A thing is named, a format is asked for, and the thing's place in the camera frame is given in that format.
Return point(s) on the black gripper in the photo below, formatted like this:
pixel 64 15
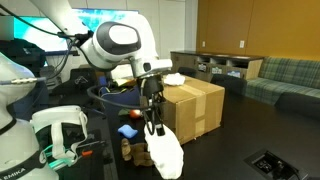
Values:
pixel 152 88

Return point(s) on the blue sponge cloth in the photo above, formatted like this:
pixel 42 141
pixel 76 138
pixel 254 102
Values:
pixel 127 131

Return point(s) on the plain white cloth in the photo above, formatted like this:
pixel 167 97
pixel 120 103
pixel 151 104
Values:
pixel 165 153

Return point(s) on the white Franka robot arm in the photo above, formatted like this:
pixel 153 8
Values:
pixel 113 43

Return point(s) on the large cardboard box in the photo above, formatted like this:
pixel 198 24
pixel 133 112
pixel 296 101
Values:
pixel 193 110

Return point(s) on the white box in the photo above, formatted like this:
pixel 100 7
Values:
pixel 121 71

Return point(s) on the black table socket box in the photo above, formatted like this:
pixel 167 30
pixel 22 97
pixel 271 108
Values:
pixel 270 165

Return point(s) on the red toy radish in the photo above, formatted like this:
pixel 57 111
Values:
pixel 135 114

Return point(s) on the black chair back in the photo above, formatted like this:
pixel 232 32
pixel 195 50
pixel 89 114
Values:
pixel 296 105
pixel 186 71
pixel 230 85

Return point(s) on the wooden sideboard cabinet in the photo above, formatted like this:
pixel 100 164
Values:
pixel 186 61

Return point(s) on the orange and black tool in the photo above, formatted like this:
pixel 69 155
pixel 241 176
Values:
pixel 86 153

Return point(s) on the black office chair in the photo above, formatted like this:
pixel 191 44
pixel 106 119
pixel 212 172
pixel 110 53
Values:
pixel 78 81

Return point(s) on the white VR headset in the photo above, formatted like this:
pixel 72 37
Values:
pixel 56 115

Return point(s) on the green plaid sofa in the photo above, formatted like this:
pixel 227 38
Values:
pixel 286 75

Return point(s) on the smaller monitor screen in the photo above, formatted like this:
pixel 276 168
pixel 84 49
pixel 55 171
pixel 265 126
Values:
pixel 40 36

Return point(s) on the white wall outlet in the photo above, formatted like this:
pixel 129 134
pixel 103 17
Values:
pixel 242 44
pixel 203 43

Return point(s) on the black camera on stand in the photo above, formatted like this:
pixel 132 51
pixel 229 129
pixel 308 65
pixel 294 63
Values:
pixel 65 34

